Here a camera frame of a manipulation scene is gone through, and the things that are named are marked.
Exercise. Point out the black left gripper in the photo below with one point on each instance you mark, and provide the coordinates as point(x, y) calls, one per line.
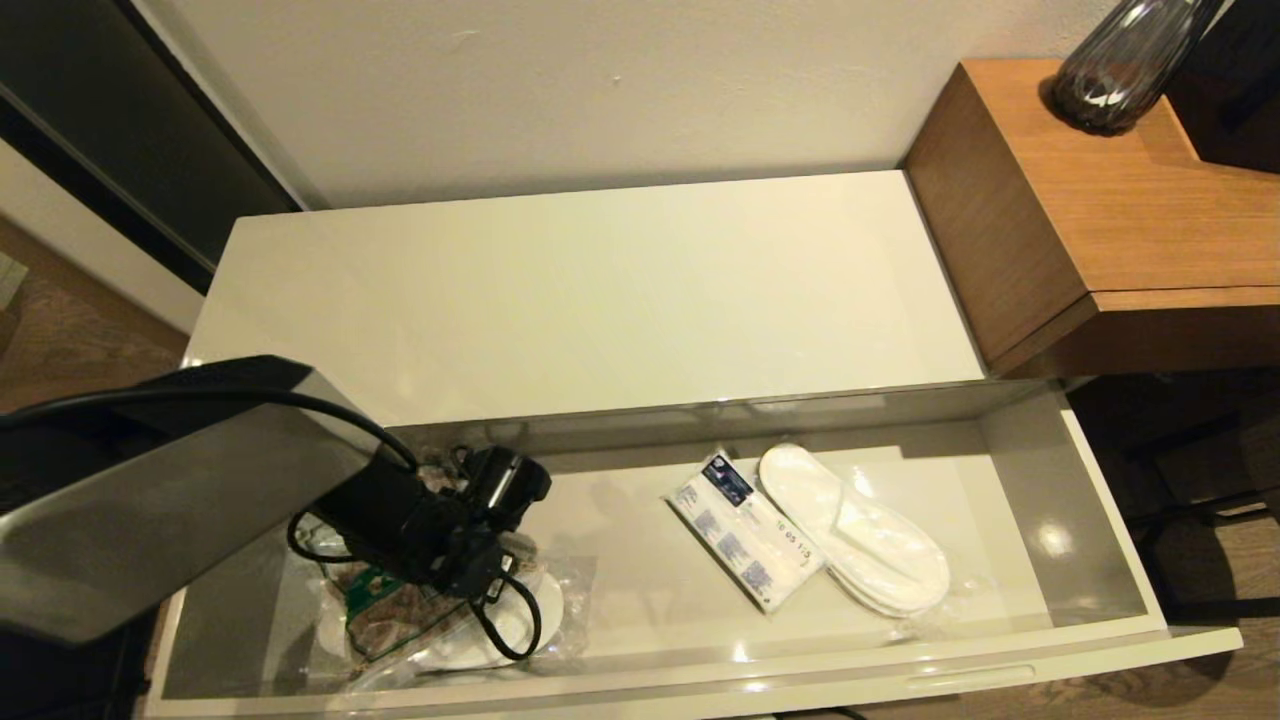
point(470, 560)

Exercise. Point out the green brown snack bag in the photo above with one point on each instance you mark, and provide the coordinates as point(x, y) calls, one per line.
point(390, 612)

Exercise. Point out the beige glossy drawer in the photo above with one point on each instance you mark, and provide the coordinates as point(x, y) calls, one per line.
point(650, 590)

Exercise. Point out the white tissue pack blue label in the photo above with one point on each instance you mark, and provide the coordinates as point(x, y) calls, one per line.
point(745, 535)

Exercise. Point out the bagged white slippers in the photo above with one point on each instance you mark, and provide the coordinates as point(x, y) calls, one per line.
point(870, 545)
point(558, 600)

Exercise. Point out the beige glossy cabinet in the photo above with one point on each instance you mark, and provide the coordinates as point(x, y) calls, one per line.
point(600, 300)

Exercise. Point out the dark sliding door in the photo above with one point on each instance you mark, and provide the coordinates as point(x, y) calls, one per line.
point(100, 80)

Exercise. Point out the brown wooden desk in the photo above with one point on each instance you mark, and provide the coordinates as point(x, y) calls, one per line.
point(1120, 220)

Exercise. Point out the dark ribbed glass vase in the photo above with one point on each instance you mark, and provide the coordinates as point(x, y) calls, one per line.
point(1120, 70)

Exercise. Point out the black box on desk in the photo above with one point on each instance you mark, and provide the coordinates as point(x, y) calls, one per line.
point(1235, 100)

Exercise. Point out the black metal stool frame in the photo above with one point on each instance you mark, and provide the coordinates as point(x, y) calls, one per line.
point(1200, 500)

